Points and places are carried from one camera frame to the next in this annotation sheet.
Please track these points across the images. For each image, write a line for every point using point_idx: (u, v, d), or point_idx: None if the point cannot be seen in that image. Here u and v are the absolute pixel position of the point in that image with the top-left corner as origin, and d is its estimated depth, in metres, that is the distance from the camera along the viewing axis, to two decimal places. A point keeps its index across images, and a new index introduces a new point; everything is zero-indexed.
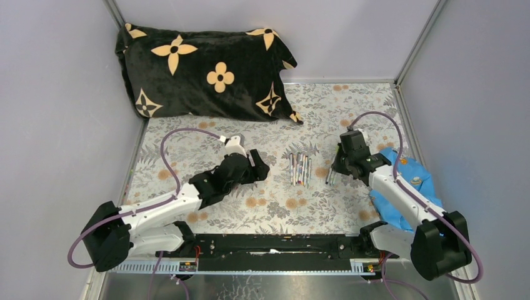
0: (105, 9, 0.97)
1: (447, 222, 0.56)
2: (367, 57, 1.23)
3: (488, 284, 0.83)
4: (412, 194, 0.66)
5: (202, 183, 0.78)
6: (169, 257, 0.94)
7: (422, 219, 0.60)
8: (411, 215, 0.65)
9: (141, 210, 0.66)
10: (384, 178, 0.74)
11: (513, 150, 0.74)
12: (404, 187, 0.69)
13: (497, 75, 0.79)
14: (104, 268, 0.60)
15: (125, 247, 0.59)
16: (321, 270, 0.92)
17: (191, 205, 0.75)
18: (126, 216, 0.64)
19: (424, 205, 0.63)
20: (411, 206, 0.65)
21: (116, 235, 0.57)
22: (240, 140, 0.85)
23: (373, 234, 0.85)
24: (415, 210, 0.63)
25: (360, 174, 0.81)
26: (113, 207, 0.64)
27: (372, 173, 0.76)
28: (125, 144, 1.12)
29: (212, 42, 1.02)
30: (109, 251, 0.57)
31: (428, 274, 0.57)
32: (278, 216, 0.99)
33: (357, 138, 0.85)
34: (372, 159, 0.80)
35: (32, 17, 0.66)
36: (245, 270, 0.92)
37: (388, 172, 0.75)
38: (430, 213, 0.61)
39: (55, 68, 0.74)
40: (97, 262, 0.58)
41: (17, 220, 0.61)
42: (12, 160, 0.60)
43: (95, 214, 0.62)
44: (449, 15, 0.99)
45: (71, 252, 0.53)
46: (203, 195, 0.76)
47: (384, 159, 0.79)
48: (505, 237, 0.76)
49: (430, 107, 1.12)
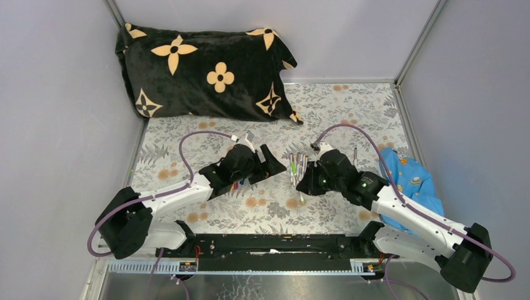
0: (105, 10, 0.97)
1: (477, 241, 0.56)
2: (367, 57, 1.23)
3: (489, 285, 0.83)
4: (429, 217, 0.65)
5: (212, 174, 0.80)
6: (169, 257, 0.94)
7: (454, 245, 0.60)
8: (434, 240, 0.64)
9: (159, 195, 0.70)
10: (392, 204, 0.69)
11: (514, 149, 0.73)
12: (414, 210, 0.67)
13: (497, 75, 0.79)
14: (122, 255, 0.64)
15: (144, 232, 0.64)
16: (321, 270, 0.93)
17: (203, 194, 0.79)
18: (147, 200, 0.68)
19: (447, 227, 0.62)
20: (433, 231, 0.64)
21: (139, 218, 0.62)
22: (247, 136, 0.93)
23: (378, 242, 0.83)
24: (440, 235, 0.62)
25: (360, 202, 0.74)
26: (132, 191, 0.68)
27: (377, 202, 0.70)
28: (125, 144, 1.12)
29: (212, 42, 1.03)
30: (132, 235, 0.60)
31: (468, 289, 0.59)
32: (278, 216, 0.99)
33: (344, 162, 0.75)
34: (369, 184, 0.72)
35: (32, 16, 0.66)
36: (245, 270, 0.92)
37: (392, 195, 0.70)
38: (455, 234, 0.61)
39: (55, 68, 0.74)
40: (117, 248, 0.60)
41: (16, 220, 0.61)
42: (12, 159, 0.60)
43: (115, 199, 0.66)
44: (449, 15, 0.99)
45: (90, 240, 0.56)
46: (213, 184, 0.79)
47: (379, 177, 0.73)
48: (505, 237, 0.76)
49: (430, 107, 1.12)
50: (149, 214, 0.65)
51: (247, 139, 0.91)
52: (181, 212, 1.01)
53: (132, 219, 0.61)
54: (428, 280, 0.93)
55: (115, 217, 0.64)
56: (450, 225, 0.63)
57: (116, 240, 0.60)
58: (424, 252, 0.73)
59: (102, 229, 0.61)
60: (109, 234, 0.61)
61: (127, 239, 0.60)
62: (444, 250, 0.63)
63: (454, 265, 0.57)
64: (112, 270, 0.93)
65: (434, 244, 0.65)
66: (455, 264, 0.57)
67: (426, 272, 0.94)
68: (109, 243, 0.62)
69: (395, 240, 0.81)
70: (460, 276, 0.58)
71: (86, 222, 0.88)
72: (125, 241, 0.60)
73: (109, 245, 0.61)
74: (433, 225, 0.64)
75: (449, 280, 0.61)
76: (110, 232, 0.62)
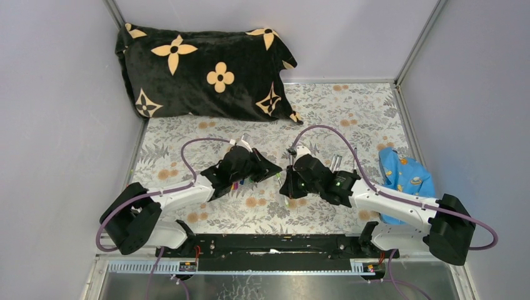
0: (105, 9, 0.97)
1: (449, 210, 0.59)
2: (368, 57, 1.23)
3: (489, 285, 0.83)
4: (400, 198, 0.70)
5: (212, 175, 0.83)
6: (169, 257, 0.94)
7: (429, 219, 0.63)
8: (412, 219, 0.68)
9: (167, 192, 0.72)
10: (367, 194, 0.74)
11: (513, 149, 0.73)
12: (387, 194, 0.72)
13: (497, 76, 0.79)
14: (127, 250, 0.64)
15: (150, 227, 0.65)
16: (321, 270, 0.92)
17: (204, 194, 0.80)
18: (155, 195, 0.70)
19: (420, 205, 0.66)
20: (409, 210, 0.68)
21: (149, 212, 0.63)
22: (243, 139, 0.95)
23: (377, 240, 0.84)
24: (415, 214, 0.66)
25: (339, 201, 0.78)
26: (140, 186, 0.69)
27: (352, 196, 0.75)
28: (125, 143, 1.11)
29: (212, 42, 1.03)
30: (139, 229, 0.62)
31: (457, 260, 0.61)
32: (278, 216, 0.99)
33: (317, 165, 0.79)
34: (342, 182, 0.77)
35: (32, 17, 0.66)
36: (245, 270, 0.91)
37: (364, 187, 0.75)
38: (429, 209, 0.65)
39: (54, 69, 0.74)
40: (123, 243, 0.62)
41: (16, 221, 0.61)
42: (12, 159, 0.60)
43: (124, 193, 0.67)
44: (449, 15, 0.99)
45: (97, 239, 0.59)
46: (214, 185, 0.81)
47: (351, 174, 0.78)
48: (504, 236, 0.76)
49: (430, 107, 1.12)
50: (158, 207, 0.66)
51: (244, 140, 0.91)
52: (180, 212, 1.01)
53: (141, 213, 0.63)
54: (428, 279, 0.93)
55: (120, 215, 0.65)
56: (421, 201, 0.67)
57: (123, 235, 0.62)
58: (413, 237, 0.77)
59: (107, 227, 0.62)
60: (114, 230, 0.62)
61: (134, 234, 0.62)
62: (422, 229, 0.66)
63: (435, 240, 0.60)
64: (112, 270, 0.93)
65: (416, 225, 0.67)
66: (435, 238, 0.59)
67: (426, 272, 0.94)
68: (115, 239, 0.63)
69: (390, 234, 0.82)
70: (445, 249, 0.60)
71: (86, 222, 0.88)
72: (131, 235, 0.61)
73: (114, 241, 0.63)
74: (406, 205, 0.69)
75: (440, 256, 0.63)
76: (116, 229, 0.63)
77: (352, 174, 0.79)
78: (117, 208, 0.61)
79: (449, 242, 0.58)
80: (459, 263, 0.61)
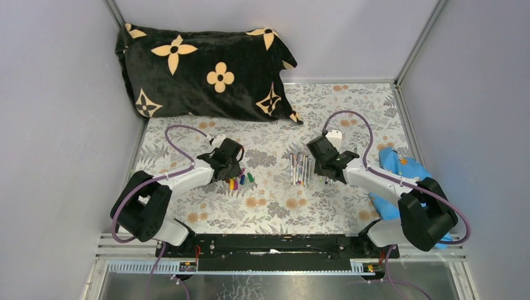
0: (105, 9, 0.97)
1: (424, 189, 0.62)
2: (368, 57, 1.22)
3: (490, 285, 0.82)
4: (383, 175, 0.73)
5: (208, 157, 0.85)
6: (169, 257, 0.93)
7: (401, 193, 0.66)
8: (389, 194, 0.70)
9: (172, 175, 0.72)
10: (357, 169, 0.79)
11: (513, 149, 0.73)
12: (375, 171, 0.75)
13: (497, 77, 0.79)
14: (145, 237, 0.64)
15: (163, 209, 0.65)
16: (321, 270, 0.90)
17: (204, 175, 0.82)
18: (161, 180, 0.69)
19: (398, 180, 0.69)
20: (387, 185, 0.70)
21: (160, 193, 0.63)
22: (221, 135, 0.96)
23: (372, 234, 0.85)
24: (392, 189, 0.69)
25: (335, 175, 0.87)
26: (144, 175, 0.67)
27: (345, 169, 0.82)
28: (125, 143, 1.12)
29: (212, 42, 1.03)
30: (154, 212, 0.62)
31: (425, 242, 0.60)
32: (278, 216, 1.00)
33: (323, 142, 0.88)
34: (342, 157, 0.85)
35: (32, 17, 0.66)
36: (245, 270, 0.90)
37: (359, 163, 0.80)
38: (405, 185, 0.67)
39: (55, 69, 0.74)
40: (141, 230, 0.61)
41: (17, 222, 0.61)
42: (12, 160, 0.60)
43: (129, 182, 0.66)
44: (448, 15, 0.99)
45: (113, 234, 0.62)
46: (212, 165, 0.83)
47: (351, 153, 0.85)
48: (505, 237, 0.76)
49: (430, 107, 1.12)
50: (167, 188, 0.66)
51: (219, 136, 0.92)
52: (180, 212, 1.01)
53: (154, 195, 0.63)
54: (428, 279, 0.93)
55: (130, 205, 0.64)
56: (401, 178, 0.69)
57: (139, 222, 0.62)
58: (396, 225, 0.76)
59: (120, 219, 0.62)
60: (128, 220, 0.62)
61: (148, 218, 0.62)
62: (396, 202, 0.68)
63: (404, 214, 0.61)
64: (112, 270, 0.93)
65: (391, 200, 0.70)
66: (404, 214, 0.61)
67: (427, 272, 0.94)
68: (130, 229, 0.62)
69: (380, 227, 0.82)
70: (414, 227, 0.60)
71: (87, 222, 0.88)
72: (148, 220, 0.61)
73: (130, 232, 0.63)
74: (387, 181, 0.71)
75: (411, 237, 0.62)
76: (129, 219, 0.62)
77: (354, 153, 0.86)
78: (127, 196, 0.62)
79: (418, 218, 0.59)
80: (428, 247, 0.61)
